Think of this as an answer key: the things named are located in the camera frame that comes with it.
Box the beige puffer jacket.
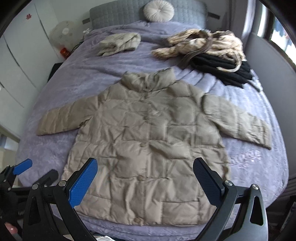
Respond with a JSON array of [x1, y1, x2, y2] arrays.
[[37, 68, 272, 225]]

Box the lavender plush bed blanket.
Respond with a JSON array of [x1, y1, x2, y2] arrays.
[[16, 20, 289, 241]]

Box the white wardrobe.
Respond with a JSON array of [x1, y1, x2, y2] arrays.
[[1, 1, 62, 138]]

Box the red box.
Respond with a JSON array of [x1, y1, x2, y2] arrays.
[[60, 48, 71, 59]]

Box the black garment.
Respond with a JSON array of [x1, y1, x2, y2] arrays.
[[189, 53, 253, 88]]

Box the white standing fan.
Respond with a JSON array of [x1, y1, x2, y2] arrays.
[[49, 21, 79, 51]]

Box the striped beige robe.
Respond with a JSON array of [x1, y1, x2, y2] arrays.
[[152, 29, 246, 73]]

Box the folded cream puffer jacket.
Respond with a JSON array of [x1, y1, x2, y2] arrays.
[[97, 32, 142, 57]]

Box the window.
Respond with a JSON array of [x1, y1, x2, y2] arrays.
[[257, 4, 295, 68]]

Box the grey quilted headboard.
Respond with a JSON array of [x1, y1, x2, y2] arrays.
[[89, 1, 208, 29]]

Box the grey curtain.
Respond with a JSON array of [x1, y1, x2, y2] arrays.
[[230, 0, 258, 45]]

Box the round white cushion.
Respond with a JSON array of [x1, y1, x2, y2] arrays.
[[143, 1, 175, 23]]

